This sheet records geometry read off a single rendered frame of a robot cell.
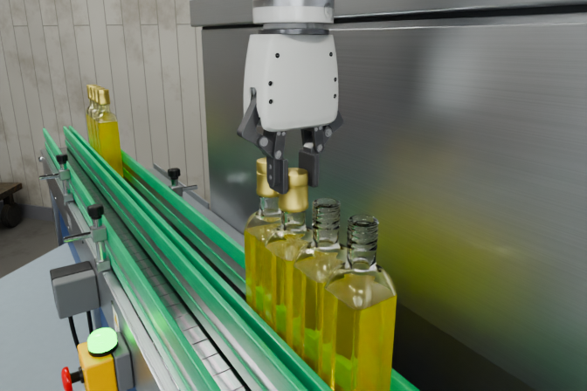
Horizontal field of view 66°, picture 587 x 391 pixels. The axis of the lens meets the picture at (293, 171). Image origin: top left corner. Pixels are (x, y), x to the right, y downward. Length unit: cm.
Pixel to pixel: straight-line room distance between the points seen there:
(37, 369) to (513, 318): 104
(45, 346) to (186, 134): 221
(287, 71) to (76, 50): 334
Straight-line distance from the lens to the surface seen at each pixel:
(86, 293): 106
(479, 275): 52
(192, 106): 324
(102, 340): 82
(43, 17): 394
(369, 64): 58
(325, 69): 49
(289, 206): 51
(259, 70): 46
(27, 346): 136
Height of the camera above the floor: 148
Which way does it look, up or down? 16 degrees down
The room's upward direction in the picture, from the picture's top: straight up
